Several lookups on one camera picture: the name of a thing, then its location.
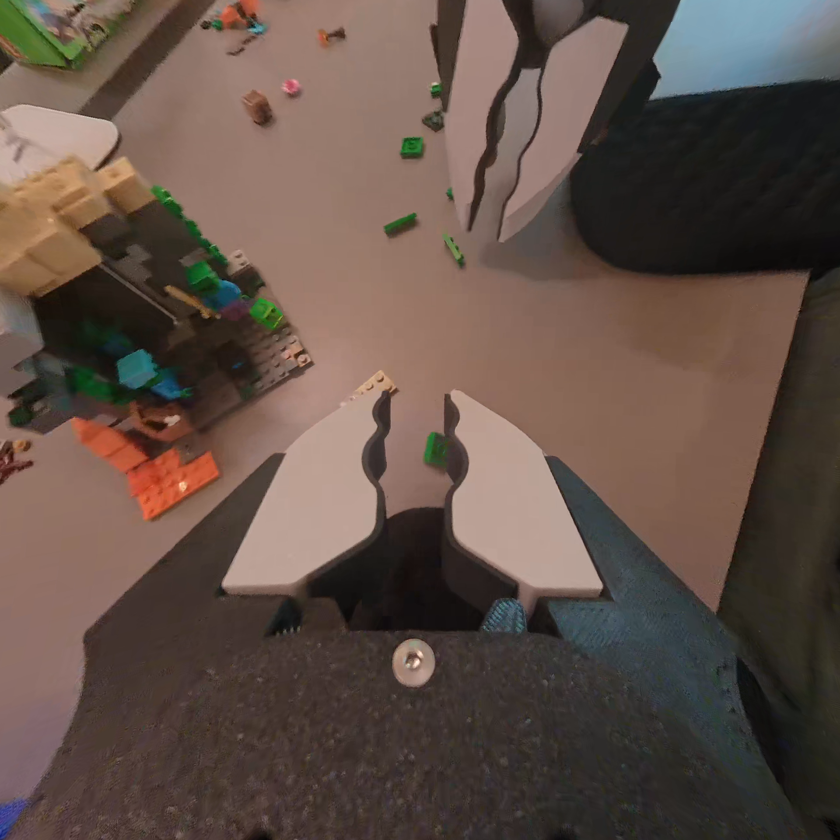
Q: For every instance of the dark toy shovel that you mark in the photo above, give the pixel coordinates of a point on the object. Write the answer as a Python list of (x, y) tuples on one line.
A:
[(244, 44)]

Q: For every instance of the green toy box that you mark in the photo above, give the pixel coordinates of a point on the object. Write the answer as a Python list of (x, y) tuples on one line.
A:
[(46, 33)]

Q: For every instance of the orange toy figure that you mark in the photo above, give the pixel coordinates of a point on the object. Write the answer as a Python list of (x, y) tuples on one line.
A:
[(229, 14)]

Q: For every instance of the white stand base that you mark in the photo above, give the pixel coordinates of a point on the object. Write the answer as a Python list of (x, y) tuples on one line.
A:
[(72, 131)]

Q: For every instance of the brown toy cube block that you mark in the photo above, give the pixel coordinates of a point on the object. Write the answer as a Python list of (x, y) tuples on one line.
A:
[(257, 108)]

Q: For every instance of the green square toy brick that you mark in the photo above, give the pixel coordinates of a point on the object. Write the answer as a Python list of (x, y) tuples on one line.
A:
[(435, 449)]

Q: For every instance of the grey desk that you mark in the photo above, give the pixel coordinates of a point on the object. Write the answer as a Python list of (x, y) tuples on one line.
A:
[(590, 394)]

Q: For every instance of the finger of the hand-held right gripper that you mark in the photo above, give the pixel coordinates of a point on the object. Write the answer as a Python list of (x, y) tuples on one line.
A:
[(472, 98), (571, 111)]

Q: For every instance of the tan toy brick plate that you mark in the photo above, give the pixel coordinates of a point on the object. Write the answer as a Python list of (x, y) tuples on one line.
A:
[(377, 384)]

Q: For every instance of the toy brick tower model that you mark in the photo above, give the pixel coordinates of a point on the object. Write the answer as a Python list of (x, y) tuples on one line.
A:
[(131, 315)]

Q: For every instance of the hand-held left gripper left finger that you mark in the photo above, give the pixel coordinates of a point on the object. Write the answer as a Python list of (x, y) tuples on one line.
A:
[(308, 518)]

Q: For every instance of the small dark red toy piece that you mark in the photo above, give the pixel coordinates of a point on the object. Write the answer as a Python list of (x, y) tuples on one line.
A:
[(13, 463)]

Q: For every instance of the orange toy brick plate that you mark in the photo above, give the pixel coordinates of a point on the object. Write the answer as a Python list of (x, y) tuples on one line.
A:
[(170, 482)]

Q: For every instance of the group of green toy bricks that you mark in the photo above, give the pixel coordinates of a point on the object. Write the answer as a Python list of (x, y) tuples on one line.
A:
[(411, 147)]

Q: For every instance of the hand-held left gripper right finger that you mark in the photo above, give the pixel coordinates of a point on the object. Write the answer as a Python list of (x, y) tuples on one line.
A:
[(525, 518)]

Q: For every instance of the pink toy flower piece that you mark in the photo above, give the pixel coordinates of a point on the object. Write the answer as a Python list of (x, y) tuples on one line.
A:
[(291, 87)]

